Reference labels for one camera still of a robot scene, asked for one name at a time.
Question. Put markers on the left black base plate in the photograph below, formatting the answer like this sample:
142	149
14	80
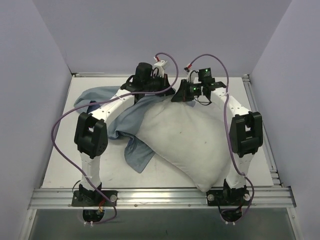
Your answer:
110	197

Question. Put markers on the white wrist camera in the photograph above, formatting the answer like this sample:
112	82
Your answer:
160	67
190	74

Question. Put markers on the white pillow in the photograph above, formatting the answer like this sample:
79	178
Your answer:
192	138

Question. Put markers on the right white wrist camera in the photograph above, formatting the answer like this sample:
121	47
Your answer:
190	74

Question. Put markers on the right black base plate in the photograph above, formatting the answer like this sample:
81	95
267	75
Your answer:
222	198

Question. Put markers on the blue-grey pillowcase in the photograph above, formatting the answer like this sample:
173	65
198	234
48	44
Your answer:
137	154

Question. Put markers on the aluminium front rail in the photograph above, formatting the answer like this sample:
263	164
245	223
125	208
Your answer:
159	198

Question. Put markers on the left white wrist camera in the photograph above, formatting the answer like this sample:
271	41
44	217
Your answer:
160	67

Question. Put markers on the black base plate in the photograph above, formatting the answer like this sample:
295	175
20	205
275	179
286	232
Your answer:
222	198
110	197

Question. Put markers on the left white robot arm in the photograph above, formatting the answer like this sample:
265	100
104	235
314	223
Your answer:
91	137

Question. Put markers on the aluminium back rail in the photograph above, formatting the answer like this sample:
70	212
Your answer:
105	75

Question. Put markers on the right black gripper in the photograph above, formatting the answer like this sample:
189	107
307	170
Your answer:
182	91

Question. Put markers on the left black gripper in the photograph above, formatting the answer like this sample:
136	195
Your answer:
164	85

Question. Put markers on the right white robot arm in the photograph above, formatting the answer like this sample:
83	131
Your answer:
244	128

